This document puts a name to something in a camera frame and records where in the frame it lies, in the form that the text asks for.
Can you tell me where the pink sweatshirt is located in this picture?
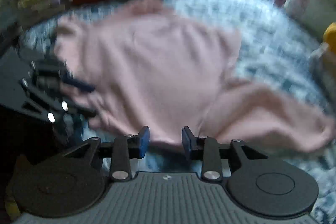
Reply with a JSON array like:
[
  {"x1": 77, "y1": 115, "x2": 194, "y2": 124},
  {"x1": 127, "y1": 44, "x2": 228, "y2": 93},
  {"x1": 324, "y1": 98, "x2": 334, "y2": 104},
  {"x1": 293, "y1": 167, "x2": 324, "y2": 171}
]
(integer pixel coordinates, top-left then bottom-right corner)
[{"x1": 54, "y1": 0, "x2": 335, "y2": 152}]

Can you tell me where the folded light clothes pile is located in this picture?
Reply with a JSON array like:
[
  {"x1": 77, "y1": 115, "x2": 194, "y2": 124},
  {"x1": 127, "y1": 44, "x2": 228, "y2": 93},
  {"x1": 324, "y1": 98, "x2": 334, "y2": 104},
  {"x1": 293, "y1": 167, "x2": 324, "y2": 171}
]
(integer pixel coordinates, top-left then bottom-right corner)
[{"x1": 309, "y1": 42, "x2": 335, "y2": 101}]

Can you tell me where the yellow folded garment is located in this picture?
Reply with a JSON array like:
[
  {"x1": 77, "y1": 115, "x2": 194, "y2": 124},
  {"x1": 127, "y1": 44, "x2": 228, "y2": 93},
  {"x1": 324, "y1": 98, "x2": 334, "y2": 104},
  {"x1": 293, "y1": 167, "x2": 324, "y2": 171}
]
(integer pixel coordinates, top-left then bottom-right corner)
[{"x1": 322, "y1": 21, "x2": 336, "y2": 75}]

